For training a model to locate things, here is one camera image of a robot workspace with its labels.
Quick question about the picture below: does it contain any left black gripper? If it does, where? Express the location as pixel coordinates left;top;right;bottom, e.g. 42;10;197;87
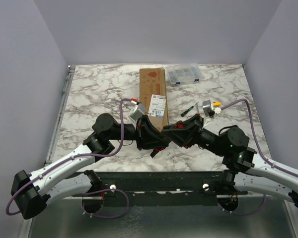
108;115;169;151

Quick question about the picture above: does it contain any brown cardboard express box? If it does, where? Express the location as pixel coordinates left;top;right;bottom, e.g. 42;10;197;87
139;68;169;131

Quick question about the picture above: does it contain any red utility knife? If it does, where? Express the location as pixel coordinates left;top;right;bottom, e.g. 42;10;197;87
150;147;166;158

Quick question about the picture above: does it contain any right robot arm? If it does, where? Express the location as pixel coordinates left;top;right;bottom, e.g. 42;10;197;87
161;115;298;208

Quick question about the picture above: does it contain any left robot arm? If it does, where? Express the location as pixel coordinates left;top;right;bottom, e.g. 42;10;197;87
5;113;170;220

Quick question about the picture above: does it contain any green black screwdriver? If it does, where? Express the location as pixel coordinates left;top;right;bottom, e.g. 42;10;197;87
180;103;200;117

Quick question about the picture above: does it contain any clear plastic screw organizer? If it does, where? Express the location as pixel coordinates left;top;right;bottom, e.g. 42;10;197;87
165;63;204;86

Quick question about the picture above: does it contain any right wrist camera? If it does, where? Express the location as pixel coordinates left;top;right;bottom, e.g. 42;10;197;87
202;100;222;126

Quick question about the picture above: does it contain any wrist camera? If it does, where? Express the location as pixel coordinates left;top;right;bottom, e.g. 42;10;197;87
202;100;222;126
129;98;146;123

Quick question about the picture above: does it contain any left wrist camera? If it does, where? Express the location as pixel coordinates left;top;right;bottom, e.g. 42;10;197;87
129;98;146;123

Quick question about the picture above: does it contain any yellow handled screwdriver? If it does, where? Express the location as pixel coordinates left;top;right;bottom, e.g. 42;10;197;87
213;102;221;107

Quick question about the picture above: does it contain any black mounting rail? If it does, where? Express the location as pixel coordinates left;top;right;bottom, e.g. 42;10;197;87
83;170;237;207

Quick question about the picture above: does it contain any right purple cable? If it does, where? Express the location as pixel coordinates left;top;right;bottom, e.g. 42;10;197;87
220;98;298;216

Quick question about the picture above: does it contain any purple cable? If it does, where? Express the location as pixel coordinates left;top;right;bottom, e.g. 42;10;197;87
5;98;130;219
220;98;298;216

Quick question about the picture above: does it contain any aluminium frame rail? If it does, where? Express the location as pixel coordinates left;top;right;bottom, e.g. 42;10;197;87
44;158;294;199

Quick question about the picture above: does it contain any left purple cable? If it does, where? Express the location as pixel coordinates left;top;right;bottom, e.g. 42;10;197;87
5;98;130;219

